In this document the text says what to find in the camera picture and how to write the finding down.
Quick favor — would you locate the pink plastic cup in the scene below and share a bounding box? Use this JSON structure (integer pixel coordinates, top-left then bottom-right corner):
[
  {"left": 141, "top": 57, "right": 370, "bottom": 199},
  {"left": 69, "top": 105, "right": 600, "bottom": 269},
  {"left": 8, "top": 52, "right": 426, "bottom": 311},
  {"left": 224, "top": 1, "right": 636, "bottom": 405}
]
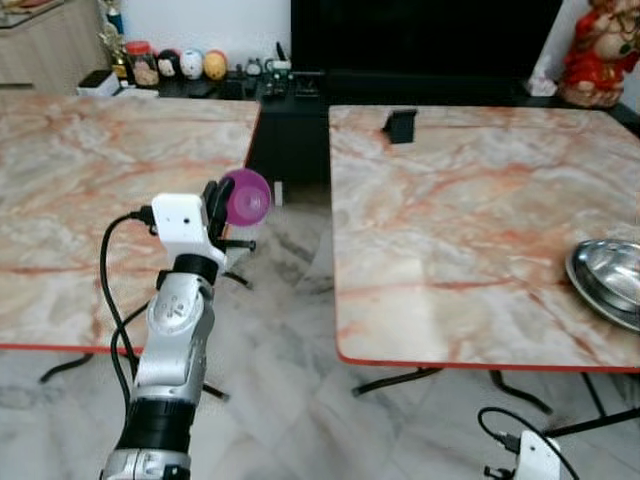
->
[{"left": 222, "top": 168, "right": 273, "bottom": 228}]

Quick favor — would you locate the black television cabinet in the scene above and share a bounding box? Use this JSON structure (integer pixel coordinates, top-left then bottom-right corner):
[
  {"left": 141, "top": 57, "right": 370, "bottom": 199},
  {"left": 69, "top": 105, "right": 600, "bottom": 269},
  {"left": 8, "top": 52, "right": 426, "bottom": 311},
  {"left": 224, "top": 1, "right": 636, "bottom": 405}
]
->
[{"left": 120, "top": 68, "right": 640, "bottom": 187}]

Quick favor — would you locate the yellow egg-shaped toy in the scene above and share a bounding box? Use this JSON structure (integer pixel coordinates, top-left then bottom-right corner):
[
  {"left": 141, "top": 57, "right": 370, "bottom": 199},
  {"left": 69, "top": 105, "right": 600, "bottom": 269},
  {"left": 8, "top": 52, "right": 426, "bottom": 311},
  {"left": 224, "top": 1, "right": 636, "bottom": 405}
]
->
[{"left": 203, "top": 49, "right": 229, "bottom": 82}]

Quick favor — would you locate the white egg-shaped toy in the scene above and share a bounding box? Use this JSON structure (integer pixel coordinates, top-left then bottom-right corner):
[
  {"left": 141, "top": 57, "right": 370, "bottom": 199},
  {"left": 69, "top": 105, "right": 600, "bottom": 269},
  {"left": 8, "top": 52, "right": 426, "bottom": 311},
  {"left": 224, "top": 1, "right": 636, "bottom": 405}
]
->
[{"left": 180, "top": 47, "right": 205, "bottom": 82}]

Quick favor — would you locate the black egg-shaped toy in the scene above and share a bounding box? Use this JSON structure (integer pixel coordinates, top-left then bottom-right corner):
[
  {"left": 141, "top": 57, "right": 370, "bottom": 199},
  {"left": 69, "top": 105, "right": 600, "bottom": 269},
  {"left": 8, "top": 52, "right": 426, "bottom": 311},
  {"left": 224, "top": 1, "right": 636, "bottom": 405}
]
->
[{"left": 156, "top": 49, "right": 183, "bottom": 80}]

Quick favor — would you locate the small white desk gadget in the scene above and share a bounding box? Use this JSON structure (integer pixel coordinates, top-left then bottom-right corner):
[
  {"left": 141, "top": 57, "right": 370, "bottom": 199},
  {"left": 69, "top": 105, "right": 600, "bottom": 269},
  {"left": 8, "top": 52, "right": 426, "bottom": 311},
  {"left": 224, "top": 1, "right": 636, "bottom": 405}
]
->
[{"left": 266, "top": 42, "right": 294, "bottom": 75}]

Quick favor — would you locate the red-lidded glass jar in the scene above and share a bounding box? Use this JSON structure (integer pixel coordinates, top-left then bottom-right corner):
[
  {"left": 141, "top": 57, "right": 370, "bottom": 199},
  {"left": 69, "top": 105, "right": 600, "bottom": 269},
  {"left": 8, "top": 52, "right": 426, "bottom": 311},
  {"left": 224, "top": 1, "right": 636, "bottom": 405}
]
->
[{"left": 125, "top": 40, "right": 162, "bottom": 88}]

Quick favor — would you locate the white flat box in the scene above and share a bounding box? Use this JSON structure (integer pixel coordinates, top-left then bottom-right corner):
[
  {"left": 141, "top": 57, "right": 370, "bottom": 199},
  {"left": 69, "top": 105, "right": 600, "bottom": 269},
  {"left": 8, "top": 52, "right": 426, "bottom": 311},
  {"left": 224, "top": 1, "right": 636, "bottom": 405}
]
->
[{"left": 77, "top": 69, "right": 124, "bottom": 98}]

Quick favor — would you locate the small gold trophy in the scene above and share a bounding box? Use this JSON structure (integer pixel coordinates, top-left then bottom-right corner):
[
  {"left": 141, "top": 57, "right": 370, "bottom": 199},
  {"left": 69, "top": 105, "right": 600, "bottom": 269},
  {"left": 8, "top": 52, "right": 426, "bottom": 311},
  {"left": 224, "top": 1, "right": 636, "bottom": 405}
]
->
[{"left": 99, "top": 25, "right": 132, "bottom": 78}]

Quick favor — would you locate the small black stand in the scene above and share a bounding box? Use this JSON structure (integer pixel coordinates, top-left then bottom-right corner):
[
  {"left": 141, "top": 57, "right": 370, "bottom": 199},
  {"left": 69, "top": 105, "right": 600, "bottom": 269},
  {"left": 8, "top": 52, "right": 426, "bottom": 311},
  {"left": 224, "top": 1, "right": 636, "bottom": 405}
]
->
[{"left": 382, "top": 108, "right": 419, "bottom": 146}]

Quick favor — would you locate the stainless steel bowl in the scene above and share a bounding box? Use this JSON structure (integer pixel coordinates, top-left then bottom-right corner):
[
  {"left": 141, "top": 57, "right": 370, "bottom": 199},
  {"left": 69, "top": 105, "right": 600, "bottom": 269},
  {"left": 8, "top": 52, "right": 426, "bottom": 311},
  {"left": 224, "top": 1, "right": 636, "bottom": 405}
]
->
[{"left": 564, "top": 238, "right": 640, "bottom": 334}]

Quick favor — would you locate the blue bottle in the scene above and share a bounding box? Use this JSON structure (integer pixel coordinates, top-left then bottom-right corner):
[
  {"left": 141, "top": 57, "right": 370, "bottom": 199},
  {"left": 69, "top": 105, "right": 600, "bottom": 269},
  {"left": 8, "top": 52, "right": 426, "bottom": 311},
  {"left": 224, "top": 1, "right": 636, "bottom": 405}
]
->
[{"left": 105, "top": 4, "right": 126, "bottom": 37}]

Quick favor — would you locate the light wooden cabinet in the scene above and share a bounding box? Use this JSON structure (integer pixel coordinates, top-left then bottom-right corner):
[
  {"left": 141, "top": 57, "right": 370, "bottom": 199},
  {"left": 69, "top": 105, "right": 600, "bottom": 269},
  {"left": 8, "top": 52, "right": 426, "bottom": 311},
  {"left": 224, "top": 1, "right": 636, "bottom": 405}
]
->
[{"left": 0, "top": 0, "right": 111, "bottom": 94}]

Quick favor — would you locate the red and gold figurine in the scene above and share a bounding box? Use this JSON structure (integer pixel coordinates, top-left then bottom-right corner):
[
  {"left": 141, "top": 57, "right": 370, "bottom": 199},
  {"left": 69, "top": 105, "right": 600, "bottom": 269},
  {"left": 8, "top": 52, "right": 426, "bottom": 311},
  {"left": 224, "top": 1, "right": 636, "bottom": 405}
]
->
[{"left": 559, "top": 0, "right": 640, "bottom": 110}]

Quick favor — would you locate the black television screen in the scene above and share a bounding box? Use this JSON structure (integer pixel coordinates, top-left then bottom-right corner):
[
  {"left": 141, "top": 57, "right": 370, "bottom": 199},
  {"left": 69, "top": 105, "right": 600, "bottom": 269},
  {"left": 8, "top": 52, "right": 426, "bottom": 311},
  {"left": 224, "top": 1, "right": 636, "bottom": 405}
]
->
[{"left": 290, "top": 0, "right": 565, "bottom": 77}]

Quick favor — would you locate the small white pink ornament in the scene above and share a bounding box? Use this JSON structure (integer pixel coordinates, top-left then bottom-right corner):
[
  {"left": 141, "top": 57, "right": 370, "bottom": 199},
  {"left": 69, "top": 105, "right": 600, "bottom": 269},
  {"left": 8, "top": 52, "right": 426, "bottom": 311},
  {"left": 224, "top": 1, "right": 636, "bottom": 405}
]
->
[{"left": 526, "top": 71, "right": 559, "bottom": 98}]

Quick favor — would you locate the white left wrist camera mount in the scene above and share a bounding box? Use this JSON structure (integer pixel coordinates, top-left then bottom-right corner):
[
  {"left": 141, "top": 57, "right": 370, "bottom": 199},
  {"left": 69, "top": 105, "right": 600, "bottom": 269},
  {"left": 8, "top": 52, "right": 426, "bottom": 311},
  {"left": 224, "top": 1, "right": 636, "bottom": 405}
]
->
[{"left": 150, "top": 193, "right": 228, "bottom": 272}]

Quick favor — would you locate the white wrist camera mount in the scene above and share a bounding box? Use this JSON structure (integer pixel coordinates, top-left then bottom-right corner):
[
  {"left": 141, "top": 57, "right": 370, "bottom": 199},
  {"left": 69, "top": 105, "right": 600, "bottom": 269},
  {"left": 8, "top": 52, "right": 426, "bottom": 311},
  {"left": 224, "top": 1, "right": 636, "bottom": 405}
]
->
[
  {"left": 150, "top": 193, "right": 228, "bottom": 272},
  {"left": 514, "top": 431, "right": 564, "bottom": 480}
]

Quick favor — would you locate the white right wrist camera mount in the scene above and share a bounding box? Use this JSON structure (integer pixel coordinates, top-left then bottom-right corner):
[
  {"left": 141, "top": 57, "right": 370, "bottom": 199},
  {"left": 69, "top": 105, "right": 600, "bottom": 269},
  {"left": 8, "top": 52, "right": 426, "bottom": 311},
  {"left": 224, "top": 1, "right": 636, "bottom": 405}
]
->
[{"left": 514, "top": 431, "right": 564, "bottom": 480}]

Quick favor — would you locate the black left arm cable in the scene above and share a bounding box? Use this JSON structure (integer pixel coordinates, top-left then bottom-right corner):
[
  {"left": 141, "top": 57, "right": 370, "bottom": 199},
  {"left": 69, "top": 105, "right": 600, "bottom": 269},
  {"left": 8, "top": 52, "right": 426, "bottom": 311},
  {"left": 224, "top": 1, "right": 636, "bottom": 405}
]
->
[{"left": 99, "top": 207, "right": 157, "bottom": 406}]

